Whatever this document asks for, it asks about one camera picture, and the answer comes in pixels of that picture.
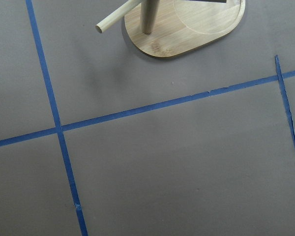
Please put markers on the wooden cup rack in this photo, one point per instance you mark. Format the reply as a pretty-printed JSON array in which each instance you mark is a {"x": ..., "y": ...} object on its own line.
[{"x": 167, "y": 28}]

